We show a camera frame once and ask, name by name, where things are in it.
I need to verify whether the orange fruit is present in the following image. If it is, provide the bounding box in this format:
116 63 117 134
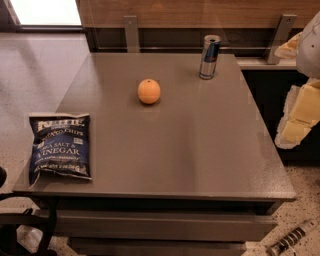
138 79 161 104

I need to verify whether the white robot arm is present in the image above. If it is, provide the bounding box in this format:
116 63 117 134
274 12 320 149

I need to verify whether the striped tool on floor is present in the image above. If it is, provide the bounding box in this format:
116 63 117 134
267 219 318 256

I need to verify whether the right metal bracket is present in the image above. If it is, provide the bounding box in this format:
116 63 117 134
264 14 297 65

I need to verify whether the metal bracket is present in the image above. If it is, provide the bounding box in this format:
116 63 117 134
264 14 297 65
123 15 140 53

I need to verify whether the black chair base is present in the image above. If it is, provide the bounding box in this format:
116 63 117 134
0 166 58 256

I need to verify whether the blue chip bag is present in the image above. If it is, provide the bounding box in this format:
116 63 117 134
29 113 91 186

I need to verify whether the grey table drawer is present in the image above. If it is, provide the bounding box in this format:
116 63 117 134
54 210 276 242

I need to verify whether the redbull can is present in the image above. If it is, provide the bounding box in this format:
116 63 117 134
199 34 221 80

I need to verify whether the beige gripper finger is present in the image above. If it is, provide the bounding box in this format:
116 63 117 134
281 80 320 144
275 32 302 59

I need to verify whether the left metal bracket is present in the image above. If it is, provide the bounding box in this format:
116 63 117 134
123 15 140 53

